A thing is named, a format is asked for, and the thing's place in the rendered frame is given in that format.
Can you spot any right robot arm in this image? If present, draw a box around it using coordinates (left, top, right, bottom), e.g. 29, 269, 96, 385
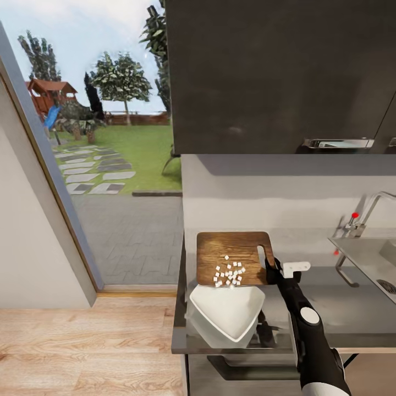
265, 258, 351, 396

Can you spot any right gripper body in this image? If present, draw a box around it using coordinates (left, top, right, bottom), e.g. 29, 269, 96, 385
266, 269, 301, 296

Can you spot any cutting board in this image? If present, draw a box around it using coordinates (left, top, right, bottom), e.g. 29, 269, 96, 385
196, 232, 277, 286

